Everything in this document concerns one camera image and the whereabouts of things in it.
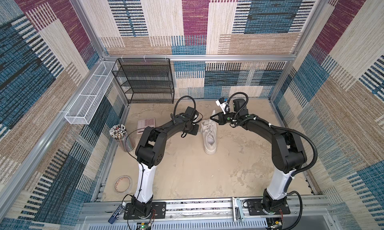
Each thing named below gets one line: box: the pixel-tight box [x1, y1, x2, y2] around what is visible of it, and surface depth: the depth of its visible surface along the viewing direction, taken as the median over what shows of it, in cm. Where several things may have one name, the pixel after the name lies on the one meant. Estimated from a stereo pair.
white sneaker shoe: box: [200, 119, 217, 155], surface depth 93 cm
